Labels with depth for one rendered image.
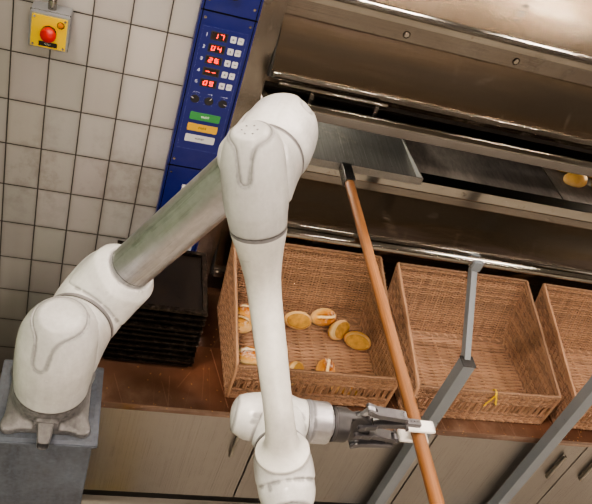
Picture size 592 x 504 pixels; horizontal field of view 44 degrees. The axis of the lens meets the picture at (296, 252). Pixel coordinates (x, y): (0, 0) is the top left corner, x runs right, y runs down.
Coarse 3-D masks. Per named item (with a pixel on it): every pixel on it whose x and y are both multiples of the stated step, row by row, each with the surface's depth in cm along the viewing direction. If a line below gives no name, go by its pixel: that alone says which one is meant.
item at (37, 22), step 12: (36, 0) 190; (36, 12) 186; (48, 12) 187; (60, 12) 189; (72, 12) 192; (36, 24) 188; (48, 24) 188; (36, 36) 190; (60, 36) 191; (48, 48) 193; (60, 48) 193
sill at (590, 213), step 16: (368, 176) 241; (432, 176) 250; (432, 192) 248; (448, 192) 249; (464, 192) 250; (480, 192) 251; (496, 192) 254; (512, 192) 258; (528, 208) 258; (544, 208) 259; (560, 208) 260; (576, 208) 263
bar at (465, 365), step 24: (312, 240) 207; (336, 240) 208; (480, 264) 220; (504, 264) 223; (528, 264) 226; (456, 384) 221; (432, 408) 230; (576, 408) 238; (552, 432) 247; (408, 456) 244; (528, 456) 258; (384, 480) 256
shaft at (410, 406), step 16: (352, 192) 222; (352, 208) 217; (368, 240) 206; (368, 256) 201; (368, 272) 198; (384, 304) 187; (384, 320) 183; (400, 352) 175; (400, 368) 172; (400, 384) 169; (416, 416) 162; (416, 448) 156; (432, 464) 153; (432, 480) 150; (432, 496) 148
